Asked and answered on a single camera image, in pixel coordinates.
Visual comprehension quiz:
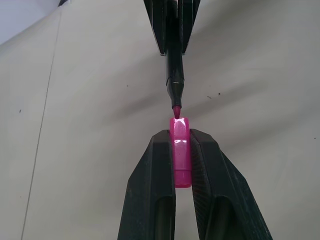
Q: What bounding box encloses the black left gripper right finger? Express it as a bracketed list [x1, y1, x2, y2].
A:
[189, 127, 275, 240]

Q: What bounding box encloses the pink marker cap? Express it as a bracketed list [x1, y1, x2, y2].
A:
[169, 116, 193, 189]

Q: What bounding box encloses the black marker with pink tip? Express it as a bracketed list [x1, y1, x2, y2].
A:
[163, 0, 185, 119]

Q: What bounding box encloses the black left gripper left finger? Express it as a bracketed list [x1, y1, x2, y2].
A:
[117, 129, 177, 240]

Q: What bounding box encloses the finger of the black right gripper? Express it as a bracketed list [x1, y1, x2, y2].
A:
[177, 0, 202, 55]
[143, 0, 168, 55]

